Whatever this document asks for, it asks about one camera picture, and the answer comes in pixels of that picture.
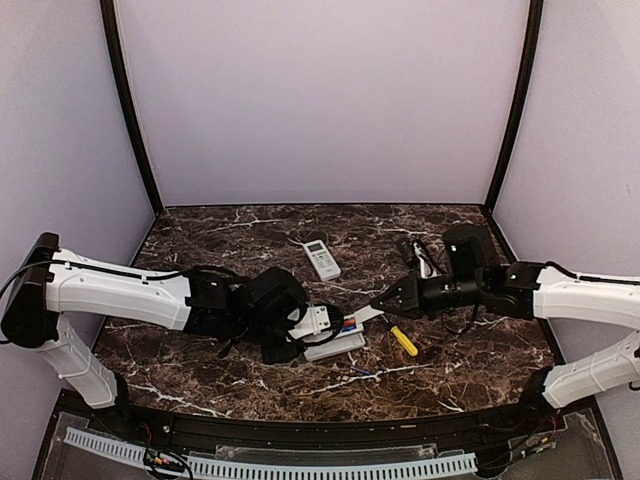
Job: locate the black frame post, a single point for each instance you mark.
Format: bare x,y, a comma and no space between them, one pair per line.
128,109
525,69

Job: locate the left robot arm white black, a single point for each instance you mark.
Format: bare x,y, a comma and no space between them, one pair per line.
203,300

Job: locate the left black frame post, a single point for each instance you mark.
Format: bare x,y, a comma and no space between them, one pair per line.
128,109

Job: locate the white remote with buttons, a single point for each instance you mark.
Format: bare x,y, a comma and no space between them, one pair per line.
322,260

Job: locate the white slotted cable duct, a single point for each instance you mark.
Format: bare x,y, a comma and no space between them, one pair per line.
238,463

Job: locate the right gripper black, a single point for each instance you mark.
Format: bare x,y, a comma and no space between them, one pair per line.
412,296

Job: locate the black front rail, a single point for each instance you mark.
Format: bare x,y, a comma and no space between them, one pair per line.
485,430

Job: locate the white battery cover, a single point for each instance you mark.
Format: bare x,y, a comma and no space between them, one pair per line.
366,313

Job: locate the right black frame post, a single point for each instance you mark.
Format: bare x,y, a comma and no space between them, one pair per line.
525,69

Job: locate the yellow handled screwdriver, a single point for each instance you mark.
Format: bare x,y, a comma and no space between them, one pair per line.
404,341

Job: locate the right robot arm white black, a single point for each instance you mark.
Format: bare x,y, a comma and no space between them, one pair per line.
541,291

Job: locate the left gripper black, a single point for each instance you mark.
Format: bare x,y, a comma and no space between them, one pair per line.
271,356

